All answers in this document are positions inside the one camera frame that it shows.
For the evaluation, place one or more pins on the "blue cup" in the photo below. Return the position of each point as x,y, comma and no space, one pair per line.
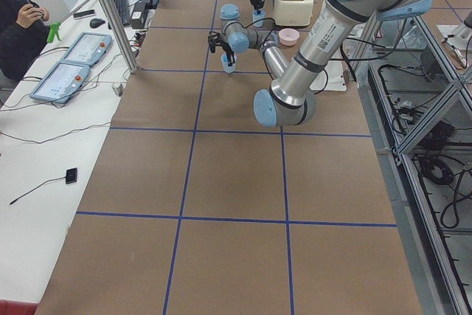
229,66
258,18

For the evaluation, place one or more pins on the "cream toaster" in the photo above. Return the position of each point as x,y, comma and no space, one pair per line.
293,13

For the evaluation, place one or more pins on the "pink bowl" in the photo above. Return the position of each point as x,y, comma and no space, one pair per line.
288,36

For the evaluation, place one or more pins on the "black keyboard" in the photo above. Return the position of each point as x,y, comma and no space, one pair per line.
123,11

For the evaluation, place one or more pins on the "black computer mouse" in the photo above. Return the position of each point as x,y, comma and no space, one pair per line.
96,22

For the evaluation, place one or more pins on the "far teach pendant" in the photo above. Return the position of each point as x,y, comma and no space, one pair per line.
88,49

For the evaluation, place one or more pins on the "teach pendant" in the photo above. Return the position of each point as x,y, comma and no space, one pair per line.
61,82
88,49

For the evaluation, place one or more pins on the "near teach pendant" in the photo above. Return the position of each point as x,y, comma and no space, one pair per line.
61,82

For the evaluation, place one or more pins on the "green clamp tool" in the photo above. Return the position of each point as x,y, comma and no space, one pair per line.
53,32

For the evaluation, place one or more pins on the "black square sensor pad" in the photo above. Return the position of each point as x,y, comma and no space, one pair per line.
71,175

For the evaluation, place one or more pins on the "person in black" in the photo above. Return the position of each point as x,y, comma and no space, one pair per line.
23,36

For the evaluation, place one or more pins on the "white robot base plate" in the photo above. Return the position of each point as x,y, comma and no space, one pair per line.
333,81

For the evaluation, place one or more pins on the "aluminium frame post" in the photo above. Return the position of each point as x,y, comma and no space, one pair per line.
119,34

